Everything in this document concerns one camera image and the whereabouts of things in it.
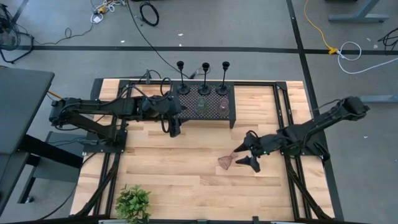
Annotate coiled black cable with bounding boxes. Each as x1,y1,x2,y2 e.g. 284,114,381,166
139,1,160,27

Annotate green ribbed glass candle holder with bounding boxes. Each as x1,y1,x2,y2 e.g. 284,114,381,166
194,95,208,115

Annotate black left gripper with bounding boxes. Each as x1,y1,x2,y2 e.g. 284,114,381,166
141,92,188,138

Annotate grey desk foot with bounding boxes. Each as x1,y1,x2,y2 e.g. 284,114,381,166
328,0,389,24
357,94,398,104

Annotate yellow extension cable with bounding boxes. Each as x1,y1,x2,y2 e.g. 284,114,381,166
303,0,339,55

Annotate green artificial plant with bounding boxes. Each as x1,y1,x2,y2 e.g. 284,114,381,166
114,183,152,224

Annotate black desk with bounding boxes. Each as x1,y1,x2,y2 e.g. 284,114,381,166
0,66,85,215

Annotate black aluminium table frame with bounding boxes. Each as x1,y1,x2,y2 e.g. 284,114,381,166
70,77,345,223

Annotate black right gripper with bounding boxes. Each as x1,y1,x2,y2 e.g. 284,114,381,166
233,132,280,174

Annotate white floor cable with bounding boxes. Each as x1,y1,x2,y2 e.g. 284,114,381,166
337,41,398,75

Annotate black floor fan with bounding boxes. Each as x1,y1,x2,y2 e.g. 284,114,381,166
0,2,35,65

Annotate black perforated metal shelf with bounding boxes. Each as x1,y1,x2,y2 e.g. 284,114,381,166
170,80,237,129

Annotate pink ribbed glass candle holder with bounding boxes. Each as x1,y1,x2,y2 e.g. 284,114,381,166
217,151,239,171
216,98,230,116

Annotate white cable bundle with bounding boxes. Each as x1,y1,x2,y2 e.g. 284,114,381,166
90,0,127,24

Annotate black metal candlestick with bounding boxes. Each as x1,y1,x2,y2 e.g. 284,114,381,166
175,60,191,96
197,62,212,96
215,60,231,96

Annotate tangled black cables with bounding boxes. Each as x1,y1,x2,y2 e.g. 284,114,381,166
377,26,398,52

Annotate long black floor cable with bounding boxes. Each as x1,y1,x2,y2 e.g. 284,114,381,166
126,0,191,79

